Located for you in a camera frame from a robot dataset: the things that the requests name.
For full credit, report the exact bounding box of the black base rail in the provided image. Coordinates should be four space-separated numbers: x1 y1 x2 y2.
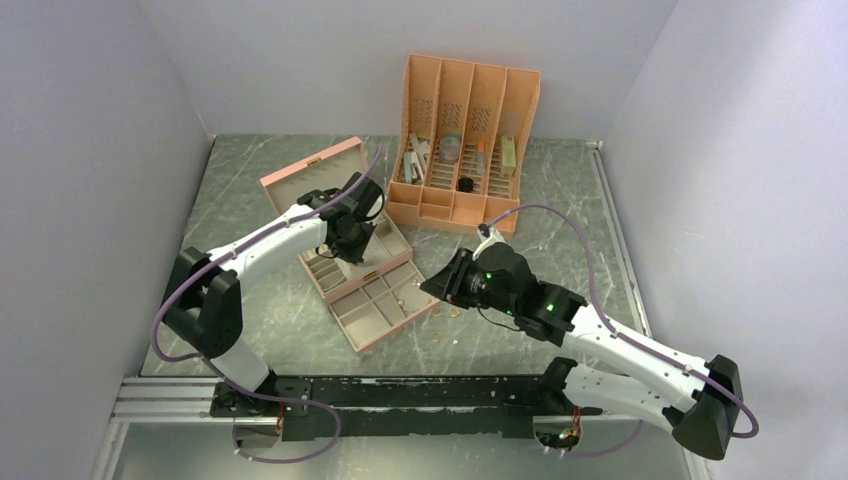
209 375 602 442

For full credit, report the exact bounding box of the grey stapler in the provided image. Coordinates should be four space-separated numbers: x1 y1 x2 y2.
400 132 430 185

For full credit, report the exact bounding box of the clear tape roll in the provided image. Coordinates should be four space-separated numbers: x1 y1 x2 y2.
439 134 462 165

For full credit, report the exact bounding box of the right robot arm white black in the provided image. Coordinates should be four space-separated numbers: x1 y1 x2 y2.
420 242 742 460

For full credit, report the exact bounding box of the green rectangular box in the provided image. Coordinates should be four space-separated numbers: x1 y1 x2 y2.
500 135 517 178

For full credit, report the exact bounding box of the pink jewelry box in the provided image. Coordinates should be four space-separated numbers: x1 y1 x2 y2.
260 137 437 352

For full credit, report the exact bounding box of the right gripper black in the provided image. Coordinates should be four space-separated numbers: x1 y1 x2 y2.
420 247 518 317

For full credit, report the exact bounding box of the orange desk file organizer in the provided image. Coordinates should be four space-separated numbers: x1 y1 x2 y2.
388 54 541 236

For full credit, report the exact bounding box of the aluminium frame rail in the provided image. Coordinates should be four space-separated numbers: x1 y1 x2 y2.
110 377 219 424

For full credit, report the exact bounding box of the orange capped tube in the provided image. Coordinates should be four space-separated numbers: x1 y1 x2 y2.
475 141 487 176

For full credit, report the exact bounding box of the black round cap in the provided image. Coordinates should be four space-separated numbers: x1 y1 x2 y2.
456 177 475 193

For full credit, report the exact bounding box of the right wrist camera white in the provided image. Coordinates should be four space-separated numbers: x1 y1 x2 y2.
473 223 505 260

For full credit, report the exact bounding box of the silver pearl bracelet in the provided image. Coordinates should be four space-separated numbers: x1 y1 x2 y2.
395 279 432 316

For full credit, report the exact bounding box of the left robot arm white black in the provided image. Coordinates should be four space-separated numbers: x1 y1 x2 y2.
154 173 385 416

